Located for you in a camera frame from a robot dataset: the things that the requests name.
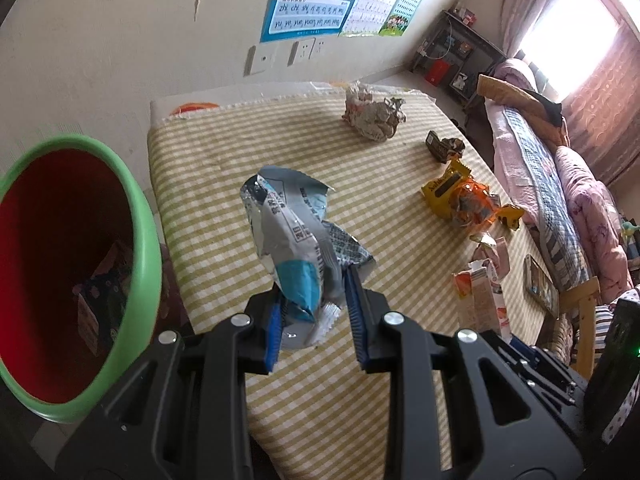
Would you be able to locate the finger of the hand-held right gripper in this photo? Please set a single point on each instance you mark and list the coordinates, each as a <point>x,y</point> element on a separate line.
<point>550,375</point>

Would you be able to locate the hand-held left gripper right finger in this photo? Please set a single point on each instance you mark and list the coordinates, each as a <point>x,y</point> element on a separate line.
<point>356,320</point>

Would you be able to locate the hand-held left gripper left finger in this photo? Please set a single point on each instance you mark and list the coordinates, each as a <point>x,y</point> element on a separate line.
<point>272,340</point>

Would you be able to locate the silver and blue snack bag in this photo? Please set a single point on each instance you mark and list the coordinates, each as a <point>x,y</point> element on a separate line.
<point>295,240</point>

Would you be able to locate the yellow snack box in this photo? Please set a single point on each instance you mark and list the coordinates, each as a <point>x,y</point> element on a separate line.
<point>440,192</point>

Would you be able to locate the orange wrapper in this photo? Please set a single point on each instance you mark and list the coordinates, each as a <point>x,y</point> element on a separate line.
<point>475,205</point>

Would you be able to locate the black gold wrapper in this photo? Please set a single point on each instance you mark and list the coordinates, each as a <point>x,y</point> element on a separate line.
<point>442,146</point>

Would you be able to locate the printed paper ball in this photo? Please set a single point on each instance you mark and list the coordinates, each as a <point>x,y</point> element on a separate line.
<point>372,115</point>

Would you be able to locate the green bin with red inside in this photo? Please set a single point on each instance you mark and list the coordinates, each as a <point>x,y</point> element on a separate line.
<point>60,260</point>

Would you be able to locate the orange and white carton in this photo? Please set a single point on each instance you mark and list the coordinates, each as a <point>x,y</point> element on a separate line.
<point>477,300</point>

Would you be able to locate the green plush toy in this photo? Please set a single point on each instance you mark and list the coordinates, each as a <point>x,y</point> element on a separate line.
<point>630,230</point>

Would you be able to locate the pale pink small wrapper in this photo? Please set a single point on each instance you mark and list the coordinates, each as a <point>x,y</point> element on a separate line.
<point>492,255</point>

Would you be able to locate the pink floral quilt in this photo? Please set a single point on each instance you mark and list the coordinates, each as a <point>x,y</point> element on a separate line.
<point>595,210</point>

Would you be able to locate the blue plaid quilt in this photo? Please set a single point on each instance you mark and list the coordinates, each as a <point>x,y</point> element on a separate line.
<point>545,185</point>

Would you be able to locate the yellow checked mat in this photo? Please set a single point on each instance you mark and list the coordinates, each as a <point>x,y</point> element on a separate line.
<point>210,160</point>

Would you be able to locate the pink bed sheet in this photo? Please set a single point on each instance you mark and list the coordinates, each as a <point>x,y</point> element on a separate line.
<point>505,160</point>

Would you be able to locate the pink patterned curtain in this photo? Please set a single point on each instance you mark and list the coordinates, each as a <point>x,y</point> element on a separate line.
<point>607,110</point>

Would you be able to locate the black cloth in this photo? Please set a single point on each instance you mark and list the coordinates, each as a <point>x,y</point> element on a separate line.
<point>545,105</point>

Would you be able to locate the red box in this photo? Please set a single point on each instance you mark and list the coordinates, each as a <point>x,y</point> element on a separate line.
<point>436,71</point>

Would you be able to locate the folded pink quilt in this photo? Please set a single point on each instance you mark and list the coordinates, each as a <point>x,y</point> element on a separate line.
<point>517,77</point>

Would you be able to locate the dark shelf unit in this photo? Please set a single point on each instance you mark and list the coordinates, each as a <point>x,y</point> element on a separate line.
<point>465,50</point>

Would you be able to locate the bright window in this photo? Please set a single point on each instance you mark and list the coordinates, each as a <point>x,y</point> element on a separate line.
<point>565,35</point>

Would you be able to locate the pale pink curtain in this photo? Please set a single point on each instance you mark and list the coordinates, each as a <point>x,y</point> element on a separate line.
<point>525,0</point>

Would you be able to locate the wooden frame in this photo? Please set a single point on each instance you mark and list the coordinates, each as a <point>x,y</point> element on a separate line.
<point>585,310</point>

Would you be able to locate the white wall socket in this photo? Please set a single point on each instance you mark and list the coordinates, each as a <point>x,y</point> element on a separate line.
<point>318,48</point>
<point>300,53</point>

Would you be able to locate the grey wall plate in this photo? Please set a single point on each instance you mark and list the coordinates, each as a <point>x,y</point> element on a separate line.
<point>260,60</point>

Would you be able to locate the blue letter wall poster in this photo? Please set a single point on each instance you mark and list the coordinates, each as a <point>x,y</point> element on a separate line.
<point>310,5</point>

